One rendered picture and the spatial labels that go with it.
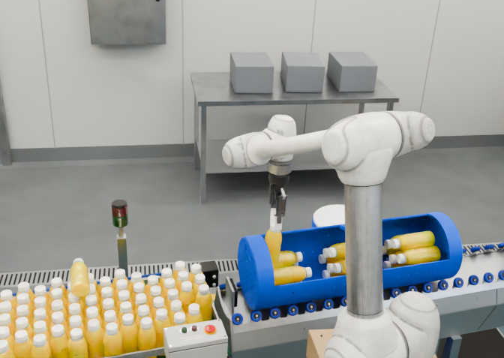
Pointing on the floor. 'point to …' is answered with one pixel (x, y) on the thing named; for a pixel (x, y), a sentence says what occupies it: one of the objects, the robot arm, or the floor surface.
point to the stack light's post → (122, 254)
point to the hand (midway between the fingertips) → (276, 219)
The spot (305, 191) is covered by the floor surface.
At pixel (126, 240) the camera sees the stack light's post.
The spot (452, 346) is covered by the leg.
